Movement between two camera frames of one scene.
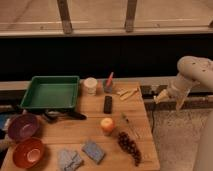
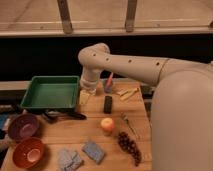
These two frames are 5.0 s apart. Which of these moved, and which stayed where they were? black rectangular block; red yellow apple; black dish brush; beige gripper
Moved: beige gripper
Stayed: red yellow apple; black rectangular block; black dish brush
